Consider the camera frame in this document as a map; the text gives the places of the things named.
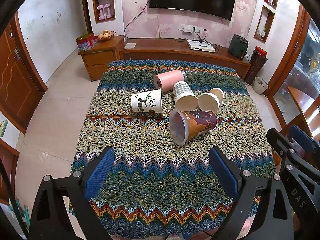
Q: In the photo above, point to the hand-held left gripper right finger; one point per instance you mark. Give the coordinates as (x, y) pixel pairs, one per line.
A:
(223, 175)

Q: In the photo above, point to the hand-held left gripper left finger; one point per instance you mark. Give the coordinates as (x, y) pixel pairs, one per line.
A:
(100, 172)

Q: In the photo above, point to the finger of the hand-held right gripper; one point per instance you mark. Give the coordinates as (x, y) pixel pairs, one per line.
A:
(277, 142)
(301, 137)

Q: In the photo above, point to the brown printed paper cup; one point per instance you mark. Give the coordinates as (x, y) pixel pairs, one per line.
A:
(200, 122)

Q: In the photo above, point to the beige paper cup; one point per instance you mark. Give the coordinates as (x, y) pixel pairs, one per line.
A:
(212, 96)

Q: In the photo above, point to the white panda paper cup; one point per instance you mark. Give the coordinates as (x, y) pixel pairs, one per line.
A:
(147, 101)

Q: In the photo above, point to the green plaid paper cup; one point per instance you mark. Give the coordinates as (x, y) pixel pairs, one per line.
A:
(182, 90)

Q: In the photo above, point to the pink tumbler cup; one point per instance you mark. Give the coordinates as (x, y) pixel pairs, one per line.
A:
(170, 78)

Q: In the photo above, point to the colourful zigzag knitted blanket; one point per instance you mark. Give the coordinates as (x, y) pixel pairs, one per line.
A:
(150, 180)

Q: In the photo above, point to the white waste bin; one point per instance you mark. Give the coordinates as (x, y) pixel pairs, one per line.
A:
(260, 85)

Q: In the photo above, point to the black woven basket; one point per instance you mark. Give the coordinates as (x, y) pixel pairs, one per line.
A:
(255, 67)

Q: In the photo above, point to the dark green air fryer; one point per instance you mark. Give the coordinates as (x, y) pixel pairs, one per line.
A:
(237, 46)

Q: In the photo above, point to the wooden side cabinet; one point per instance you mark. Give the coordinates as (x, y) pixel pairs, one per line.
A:
(100, 60)

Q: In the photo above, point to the white set-top box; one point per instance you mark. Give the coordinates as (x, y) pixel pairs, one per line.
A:
(201, 46)

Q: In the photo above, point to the brown wooden door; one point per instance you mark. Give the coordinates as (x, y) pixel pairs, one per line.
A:
(15, 80)

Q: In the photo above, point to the white paper sheet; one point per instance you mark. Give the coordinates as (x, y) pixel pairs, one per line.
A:
(130, 45)

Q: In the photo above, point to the red and blue tin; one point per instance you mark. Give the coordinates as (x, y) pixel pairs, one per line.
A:
(86, 42)

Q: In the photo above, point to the long wooden television cabinet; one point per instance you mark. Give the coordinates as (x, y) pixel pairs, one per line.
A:
(162, 52)

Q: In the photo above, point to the bowl of fruit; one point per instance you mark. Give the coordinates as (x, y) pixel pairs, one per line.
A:
(105, 36)

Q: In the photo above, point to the white power strip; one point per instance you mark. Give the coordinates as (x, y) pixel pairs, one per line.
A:
(185, 28)

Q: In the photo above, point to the pink dumbbell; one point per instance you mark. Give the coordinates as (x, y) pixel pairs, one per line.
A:
(109, 11)
(101, 12)

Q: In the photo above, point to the wooden wall niche shelf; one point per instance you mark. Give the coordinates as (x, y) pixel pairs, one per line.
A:
(103, 21)
(260, 25)

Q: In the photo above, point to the white wall socket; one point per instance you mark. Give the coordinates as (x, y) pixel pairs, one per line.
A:
(200, 29)

